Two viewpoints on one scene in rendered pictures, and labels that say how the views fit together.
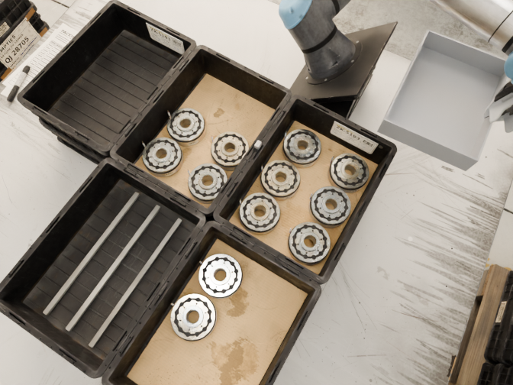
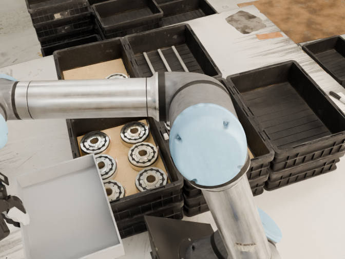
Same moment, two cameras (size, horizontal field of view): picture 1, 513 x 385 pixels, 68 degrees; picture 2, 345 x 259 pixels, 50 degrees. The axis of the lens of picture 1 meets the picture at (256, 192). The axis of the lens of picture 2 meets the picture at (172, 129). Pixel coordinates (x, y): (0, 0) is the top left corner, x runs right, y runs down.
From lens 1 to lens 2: 114 cm
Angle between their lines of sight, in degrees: 58
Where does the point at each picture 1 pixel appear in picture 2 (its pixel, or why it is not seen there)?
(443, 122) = (56, 204)
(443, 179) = not seen: outside the picture
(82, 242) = (194, 68)
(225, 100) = not seen: hidden behind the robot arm
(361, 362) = (27, 155)
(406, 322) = (13, 191)
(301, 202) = (120, 161)
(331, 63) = (196, 245)
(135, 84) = (282, 129)
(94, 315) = (156, 59)
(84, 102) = (285, 102)
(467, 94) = (53, 242)
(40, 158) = not seen: hidden behind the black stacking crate
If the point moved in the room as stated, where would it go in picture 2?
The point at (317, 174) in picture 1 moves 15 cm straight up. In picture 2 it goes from (127, 182) to (121, 153)
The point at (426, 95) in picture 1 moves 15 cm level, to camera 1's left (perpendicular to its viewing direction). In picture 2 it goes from (84, 214) to (130, 175)
